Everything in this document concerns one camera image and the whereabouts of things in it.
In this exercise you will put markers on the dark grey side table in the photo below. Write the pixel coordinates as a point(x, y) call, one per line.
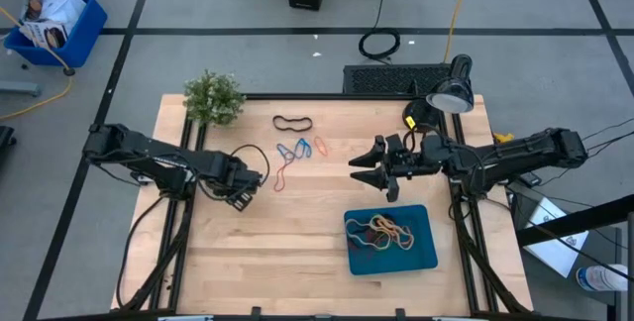
point(602, 251)

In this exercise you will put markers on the teal plastic bin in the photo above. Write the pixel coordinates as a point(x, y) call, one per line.
point(421, 261)

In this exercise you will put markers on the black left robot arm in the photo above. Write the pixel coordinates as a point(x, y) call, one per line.
point(148, 152)

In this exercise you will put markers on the white printed carton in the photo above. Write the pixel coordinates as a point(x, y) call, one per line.
point(44, 33)
point(59, 6)

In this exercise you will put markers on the black mesh-top box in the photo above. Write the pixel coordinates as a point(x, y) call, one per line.
point(381, 80)

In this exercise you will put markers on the yellow clip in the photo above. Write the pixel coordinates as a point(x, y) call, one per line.
point(504, 138)

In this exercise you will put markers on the black desk lamp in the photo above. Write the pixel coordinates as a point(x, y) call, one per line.
point(448, 98)

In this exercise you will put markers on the blue rubber band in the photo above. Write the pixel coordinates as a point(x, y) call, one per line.
point(300, 143)
point(280, 148)

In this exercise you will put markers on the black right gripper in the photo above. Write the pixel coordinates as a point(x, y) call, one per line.
point(403, 160)

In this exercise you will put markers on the small black rubber band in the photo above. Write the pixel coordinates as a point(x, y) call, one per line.
point(274, 123)

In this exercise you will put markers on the small orange thin rubber band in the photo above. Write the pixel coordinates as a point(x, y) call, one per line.
point(317, 140)

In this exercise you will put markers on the black metal bar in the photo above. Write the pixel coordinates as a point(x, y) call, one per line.
point(574, 222)

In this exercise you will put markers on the grey furniture foot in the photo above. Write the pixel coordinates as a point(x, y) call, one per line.
point(20, 88)

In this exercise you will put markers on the black table clamp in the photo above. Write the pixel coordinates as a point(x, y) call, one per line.
point(255, 313)
point(400, 314)

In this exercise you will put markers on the small artificial green plant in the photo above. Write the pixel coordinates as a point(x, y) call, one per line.
point(213, 98)

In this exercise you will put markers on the long red thin rubber band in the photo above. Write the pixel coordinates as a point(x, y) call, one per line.
point(283, 170)

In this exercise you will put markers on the black floor plug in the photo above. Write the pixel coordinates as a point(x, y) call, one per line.
point(69, 71)

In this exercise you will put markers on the black power adapter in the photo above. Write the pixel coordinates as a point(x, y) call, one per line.
point(527, 178)

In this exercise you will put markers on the clear water bottle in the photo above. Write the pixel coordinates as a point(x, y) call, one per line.
point(599, 278)

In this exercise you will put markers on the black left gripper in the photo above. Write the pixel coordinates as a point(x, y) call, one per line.
point(233, 177)

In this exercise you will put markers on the black chair base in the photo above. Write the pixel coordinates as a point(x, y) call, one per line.
point(6, 138)

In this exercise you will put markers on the white paper box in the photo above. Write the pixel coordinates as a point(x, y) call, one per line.
point(555, 256)

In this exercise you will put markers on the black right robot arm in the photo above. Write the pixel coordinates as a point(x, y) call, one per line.
point(520, 152)

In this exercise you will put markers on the blue storage crate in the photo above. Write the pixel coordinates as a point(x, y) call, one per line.
point(86, 38)

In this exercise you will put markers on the long orange-red rubber band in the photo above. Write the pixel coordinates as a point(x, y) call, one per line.
point(384, 220)

